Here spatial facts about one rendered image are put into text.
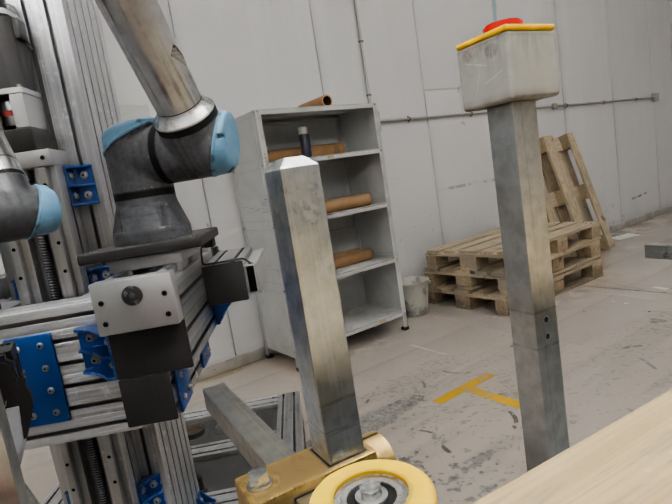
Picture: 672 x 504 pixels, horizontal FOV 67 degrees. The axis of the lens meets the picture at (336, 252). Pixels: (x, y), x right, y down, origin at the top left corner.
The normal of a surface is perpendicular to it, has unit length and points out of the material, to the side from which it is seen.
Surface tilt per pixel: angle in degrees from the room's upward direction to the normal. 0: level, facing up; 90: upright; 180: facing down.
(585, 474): 0
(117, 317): 90
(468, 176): 90
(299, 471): 0
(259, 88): 90
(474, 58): 90
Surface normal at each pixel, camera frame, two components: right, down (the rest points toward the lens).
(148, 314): 0.09, 0.13
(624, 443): -0.15, -0.98
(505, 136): -0.87, 0.20
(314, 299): 0.47, 0.05
